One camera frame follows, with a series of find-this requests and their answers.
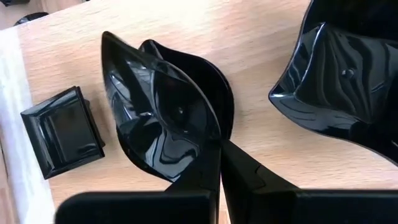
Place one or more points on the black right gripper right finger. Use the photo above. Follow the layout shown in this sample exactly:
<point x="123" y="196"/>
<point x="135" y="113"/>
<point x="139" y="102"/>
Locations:
<point x="255" y="199"/>

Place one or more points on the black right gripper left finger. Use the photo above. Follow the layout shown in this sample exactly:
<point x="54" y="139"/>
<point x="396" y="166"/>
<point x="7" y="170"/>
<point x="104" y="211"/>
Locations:
<point x="199" y="199"/>

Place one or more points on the wavy pointed black plate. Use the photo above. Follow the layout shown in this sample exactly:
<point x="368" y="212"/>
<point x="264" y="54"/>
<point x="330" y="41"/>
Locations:
<point x="149" y="102"/>
<point x="342" y="77"/>

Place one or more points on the rounded wavy black plate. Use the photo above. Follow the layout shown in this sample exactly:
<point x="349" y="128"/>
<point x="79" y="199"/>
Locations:
<point x="211" y="81"/>
<point x="31" y="18"/>

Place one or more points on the small square black plate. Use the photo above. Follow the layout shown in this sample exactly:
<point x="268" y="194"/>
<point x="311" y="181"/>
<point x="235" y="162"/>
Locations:
<point x="66" y="130"/>

